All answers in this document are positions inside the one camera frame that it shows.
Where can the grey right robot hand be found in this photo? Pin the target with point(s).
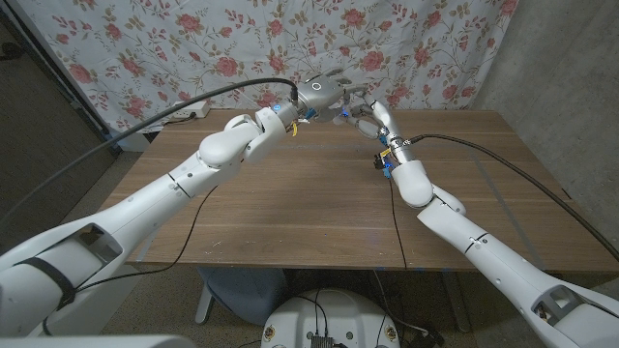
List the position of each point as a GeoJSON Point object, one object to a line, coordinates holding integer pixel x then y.
{"type": "Point", "coordinates": [387, 121]}

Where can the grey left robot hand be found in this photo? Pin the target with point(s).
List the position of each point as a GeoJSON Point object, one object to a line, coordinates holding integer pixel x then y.
{"type": "Point", "coordinates": [321, 94]}

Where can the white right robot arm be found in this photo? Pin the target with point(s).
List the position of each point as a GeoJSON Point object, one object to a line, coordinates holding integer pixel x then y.
{"type": "Point", "coordinates": [498, 251]}

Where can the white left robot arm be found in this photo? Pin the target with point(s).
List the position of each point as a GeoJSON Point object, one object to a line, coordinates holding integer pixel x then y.
{"type": "Point", "coordinates": [145, 203]}

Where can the floral backdrop cloth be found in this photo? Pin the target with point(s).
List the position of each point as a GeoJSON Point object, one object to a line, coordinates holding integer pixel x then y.
{"type": "Point", "coordinates": [290, 38]}

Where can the white power strip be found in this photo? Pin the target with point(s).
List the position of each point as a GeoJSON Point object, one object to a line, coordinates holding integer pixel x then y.
{"type": "Point", "coordinates": [191, 111]}

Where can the grey table leg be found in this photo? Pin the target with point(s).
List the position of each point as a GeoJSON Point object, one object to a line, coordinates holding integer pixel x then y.
{"type": "Point", "coordinates": [455, 302]}

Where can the white robot torso base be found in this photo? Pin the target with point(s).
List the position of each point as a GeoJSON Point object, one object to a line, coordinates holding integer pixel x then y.
{"type": "Point", "coordinates": [333, 314]}

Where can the black power adapter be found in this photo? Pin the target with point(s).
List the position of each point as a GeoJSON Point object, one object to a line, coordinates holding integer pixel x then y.
{"type": "Point", "coordinates": [428, 338]}

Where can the white table leg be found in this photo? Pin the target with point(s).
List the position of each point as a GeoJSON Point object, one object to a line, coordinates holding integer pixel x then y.
{"type": "Point", "coordinates": [204, 303]}

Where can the white robot torso edge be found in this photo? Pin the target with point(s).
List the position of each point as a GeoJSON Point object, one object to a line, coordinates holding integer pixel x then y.
{"type": "Point", "coordinates": [97, 342]}

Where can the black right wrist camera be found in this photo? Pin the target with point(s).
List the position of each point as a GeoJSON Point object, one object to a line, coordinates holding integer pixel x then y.
{"type": "Point", "coordinates": [381, 163]}

